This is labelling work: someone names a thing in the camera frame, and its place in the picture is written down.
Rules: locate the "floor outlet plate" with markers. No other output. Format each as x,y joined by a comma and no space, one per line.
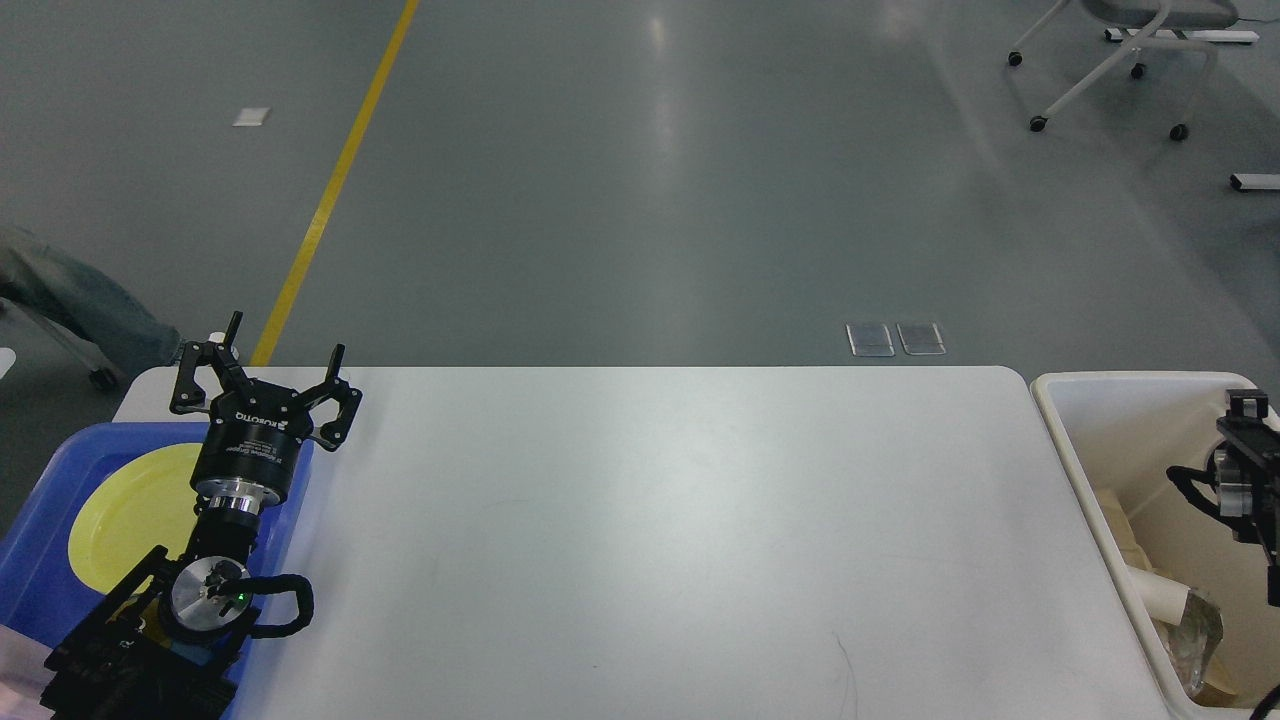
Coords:
870,340
921,339

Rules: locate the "person leg in jeans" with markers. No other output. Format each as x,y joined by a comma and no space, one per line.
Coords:
86,302

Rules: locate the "aluminium foil tray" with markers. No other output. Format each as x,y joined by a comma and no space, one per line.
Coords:
1190,636

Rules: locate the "white bar on floor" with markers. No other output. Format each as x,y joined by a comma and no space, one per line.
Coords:
1255,182

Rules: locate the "white plastic bin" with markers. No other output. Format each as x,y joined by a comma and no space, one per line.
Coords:
1119,432

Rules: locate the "large brown paper bag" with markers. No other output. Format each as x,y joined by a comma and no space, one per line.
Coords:
1115,536

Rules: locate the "left floor outlet plate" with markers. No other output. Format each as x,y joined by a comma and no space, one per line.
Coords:
870,340

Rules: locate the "office chair with castors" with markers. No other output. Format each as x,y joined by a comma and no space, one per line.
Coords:
1153,25

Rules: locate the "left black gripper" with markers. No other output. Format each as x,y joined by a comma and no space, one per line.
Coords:
250,450

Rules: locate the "white paper cup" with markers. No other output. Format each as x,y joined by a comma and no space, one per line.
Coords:
1163,599

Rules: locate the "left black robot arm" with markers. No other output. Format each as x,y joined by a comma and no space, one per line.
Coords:
162,642

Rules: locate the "yellow plastic plate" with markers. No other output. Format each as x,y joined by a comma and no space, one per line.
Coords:
146,502

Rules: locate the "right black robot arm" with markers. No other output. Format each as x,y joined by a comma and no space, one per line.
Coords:
1238,485

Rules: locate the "blue plastic tray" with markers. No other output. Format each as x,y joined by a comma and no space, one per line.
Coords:
42,598

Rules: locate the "right floor outlet plate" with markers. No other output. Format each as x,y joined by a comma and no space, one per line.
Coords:
921,339

